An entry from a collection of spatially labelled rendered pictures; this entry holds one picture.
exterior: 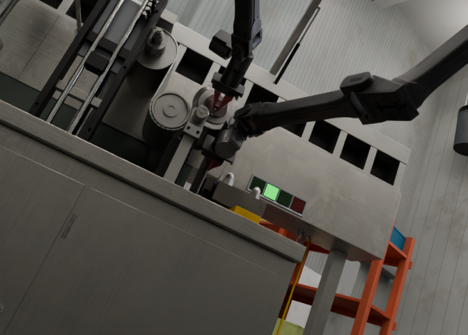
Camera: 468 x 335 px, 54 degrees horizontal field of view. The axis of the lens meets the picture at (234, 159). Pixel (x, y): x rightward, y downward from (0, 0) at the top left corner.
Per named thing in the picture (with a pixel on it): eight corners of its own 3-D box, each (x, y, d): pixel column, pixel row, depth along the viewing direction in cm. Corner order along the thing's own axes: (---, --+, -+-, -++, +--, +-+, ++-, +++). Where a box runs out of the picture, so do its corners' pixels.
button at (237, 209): (232, 214, 109) (236, 205, 110) (224, 217, 116) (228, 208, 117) (258, 226, 111) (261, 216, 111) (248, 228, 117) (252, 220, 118)
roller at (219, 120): (191, 110, 141) (209, 81, 145) (177, 134, 165) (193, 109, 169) (222, 130, 142) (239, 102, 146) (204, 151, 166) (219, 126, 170)
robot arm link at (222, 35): (244, 50, 121) (261, 32, 125) (208, 27, 122) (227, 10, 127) (235, 78, 131) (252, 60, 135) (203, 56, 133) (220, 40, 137)
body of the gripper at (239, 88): (240, 99, 134) (252, 79, 130) (209, 83, 132) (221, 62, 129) (242, 91, 140) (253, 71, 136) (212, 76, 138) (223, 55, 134)
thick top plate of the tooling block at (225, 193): (212, 198, 133) (219, 180, 135) (186, 214, 170) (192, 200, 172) (260, 221, 135) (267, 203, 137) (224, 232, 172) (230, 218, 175)
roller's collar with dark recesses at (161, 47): (142, 42, 136) (152, 26, 139) (141, 51, 142) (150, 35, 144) (161, 52, 137) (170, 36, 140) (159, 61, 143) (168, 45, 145)
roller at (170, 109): (144, 116, 136) (161, 83, 140) (137, 139, 160) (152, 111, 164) (180, 134, 138) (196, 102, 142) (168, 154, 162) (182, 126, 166)
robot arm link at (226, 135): (268, 125, 129) (251, 102, 125) (262, 150, 120) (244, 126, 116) (235, 141, 135) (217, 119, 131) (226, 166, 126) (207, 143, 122)
